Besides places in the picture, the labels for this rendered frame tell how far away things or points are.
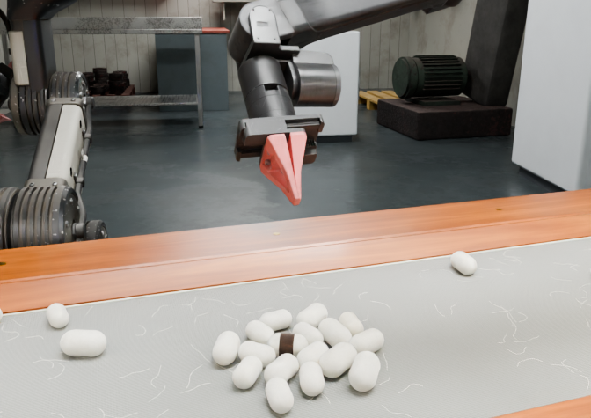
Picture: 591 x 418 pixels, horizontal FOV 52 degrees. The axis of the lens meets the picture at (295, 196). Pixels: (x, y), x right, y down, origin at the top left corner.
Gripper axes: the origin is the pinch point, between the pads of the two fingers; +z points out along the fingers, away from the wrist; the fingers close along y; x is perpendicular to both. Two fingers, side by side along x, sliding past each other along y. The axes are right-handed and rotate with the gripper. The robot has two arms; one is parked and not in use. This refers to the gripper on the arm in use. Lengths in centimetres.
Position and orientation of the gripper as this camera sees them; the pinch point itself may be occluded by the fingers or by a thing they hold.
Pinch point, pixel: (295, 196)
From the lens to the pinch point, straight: 68.4
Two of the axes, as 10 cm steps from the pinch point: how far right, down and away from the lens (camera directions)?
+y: 9.5, -1.1, 2.8
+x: -1.8, 5.5, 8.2
